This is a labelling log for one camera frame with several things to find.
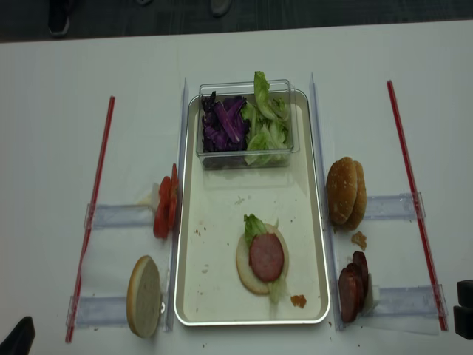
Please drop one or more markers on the dark sausage slice rear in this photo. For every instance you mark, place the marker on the dark sausage slice rear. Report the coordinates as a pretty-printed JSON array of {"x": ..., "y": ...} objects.
[{"x": 360, "y": 260}]

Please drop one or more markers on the left long clear rail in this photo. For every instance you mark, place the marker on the left long clear rail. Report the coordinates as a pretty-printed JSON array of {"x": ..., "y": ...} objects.
[{"x": 175, "y": 232}]

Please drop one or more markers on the purple cabbage shreds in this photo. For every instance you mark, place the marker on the purple cabbage shreds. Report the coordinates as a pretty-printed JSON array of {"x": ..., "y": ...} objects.
[{"x": 224, "y": 128}]

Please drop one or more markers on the red tomato slices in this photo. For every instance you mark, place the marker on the red tomato slices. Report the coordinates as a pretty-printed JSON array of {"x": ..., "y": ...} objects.
[{"x": 165, "y": 215}]

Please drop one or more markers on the left bun half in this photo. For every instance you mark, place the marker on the left bun half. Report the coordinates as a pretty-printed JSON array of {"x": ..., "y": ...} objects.
[{"x": 143, "y": 298}]

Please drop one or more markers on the right upper clear rail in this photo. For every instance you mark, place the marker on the right upper clear rail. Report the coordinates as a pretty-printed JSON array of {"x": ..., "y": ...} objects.
[{"x": 406, "y": 206}]

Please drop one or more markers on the green lettuce in box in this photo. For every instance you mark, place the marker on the green lettuce in box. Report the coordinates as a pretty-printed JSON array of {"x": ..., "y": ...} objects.
[{"x": 268, "y": 139}]

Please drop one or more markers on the dark sausage slice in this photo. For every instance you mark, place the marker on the dark sausage slice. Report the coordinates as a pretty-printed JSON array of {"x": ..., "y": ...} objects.
[
  {"x": 351, "y": 294},
  {"x": 360, "y": 260},
  {"x": 360, "y": 273}
]

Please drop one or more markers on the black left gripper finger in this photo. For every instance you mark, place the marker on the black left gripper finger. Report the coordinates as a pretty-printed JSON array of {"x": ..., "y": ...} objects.
[{"x": 20, "y": 339}]

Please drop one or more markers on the lettuce leaf on tray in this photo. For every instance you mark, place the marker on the lettuce leaf on tray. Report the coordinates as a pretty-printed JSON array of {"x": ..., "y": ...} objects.
[{"x": 258, "y": 244}]

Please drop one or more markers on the cream metal tray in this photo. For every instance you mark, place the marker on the cream metal tray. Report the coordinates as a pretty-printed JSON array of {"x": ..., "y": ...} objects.
[{"x": 223, "y": 210}]

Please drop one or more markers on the left upper clear rail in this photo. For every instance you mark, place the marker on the left upper clear rail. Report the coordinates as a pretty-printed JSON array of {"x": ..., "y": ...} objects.
[{"x": 102, "y": 216}]

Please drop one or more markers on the left lower clear rail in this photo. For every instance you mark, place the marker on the left lower clear rail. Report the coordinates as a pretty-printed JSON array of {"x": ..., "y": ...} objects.
[{"x": 84, "y": 312}]

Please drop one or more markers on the bottom bun on tray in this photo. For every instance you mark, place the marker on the bottom bun on tray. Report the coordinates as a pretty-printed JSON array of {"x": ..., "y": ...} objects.
[{"x": 255, "y": 266}]

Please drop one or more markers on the right red plastic rod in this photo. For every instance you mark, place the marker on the right red plastic rod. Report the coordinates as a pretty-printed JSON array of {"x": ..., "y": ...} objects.
[{"x": 441, "y": 308}]

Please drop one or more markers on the red plastic rod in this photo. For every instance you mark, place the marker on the red plastic rod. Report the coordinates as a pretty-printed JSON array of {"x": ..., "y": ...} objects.
[
  {"x": 73, "y": 307},
  {"x": 441, "y": 308}
]

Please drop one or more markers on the dark sausage slice middle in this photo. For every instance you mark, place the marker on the dark sausage slice middle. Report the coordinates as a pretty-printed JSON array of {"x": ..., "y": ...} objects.
[{"x": 360, "y": 273}]

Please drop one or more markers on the bun crumb on table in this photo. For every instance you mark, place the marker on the bun crumb on table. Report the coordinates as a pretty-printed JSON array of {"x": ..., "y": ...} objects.
[{"x": 359, "y": 239}]

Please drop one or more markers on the left red plastic rod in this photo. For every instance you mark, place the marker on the left red plastic rod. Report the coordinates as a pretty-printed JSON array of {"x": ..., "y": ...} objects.
[{"x": 73, "y": 307}]

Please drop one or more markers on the dark sausage slice front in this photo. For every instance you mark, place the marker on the dark sausage slice front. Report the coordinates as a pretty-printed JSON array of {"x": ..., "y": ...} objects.
[{"x": 351, "y": 294}]

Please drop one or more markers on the pink meat slice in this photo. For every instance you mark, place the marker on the pink meat slice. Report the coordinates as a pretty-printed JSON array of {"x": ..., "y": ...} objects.
[{"x": 266, "y": 257}]

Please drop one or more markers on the sesame bun tops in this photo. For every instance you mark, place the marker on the sesame bun tops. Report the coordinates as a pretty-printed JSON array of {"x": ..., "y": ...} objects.
[{"x": 346, "y": 193}]

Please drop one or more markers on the clear plastic salad box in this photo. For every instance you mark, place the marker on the clear plastic salad box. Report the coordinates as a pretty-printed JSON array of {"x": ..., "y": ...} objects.
[{"x": 235, "y": 159}]

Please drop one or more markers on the grey shoe right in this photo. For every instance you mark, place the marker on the grey shoe right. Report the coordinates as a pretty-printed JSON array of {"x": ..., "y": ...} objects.
[{"x": 220, "y": 7}]

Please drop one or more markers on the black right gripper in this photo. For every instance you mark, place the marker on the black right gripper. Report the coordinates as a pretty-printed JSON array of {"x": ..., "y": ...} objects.
[{"x": 463, "y": 313}]

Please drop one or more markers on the black shoe left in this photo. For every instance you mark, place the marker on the black shoe left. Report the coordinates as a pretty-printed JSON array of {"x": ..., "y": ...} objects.
[{"x": 58, "y": 17}]

